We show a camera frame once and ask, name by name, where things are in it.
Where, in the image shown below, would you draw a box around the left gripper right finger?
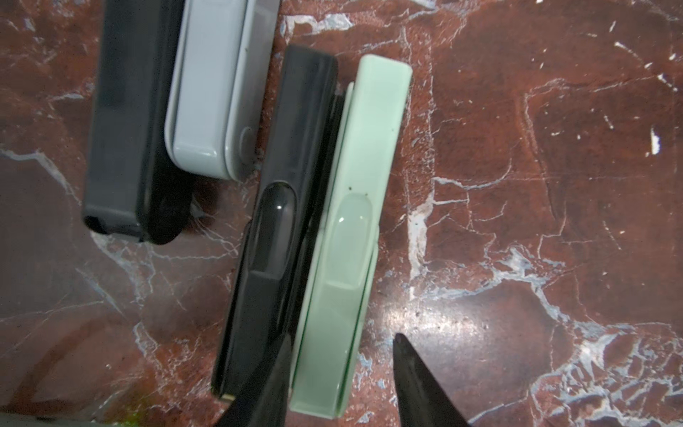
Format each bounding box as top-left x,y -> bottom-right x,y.
393,334 -> 471,427

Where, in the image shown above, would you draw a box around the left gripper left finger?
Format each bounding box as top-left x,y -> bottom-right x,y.
215,333 -> 293,426

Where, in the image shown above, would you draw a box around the black pruning pliers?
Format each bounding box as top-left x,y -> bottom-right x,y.
82,1 -> 195,245
212,44 -> 344,400

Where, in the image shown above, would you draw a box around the light green pliers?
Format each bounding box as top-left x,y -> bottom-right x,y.
289,54 -> 413,419

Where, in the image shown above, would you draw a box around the grey pruning pliers left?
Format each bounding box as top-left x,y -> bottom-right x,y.
164,0 -> 280,181

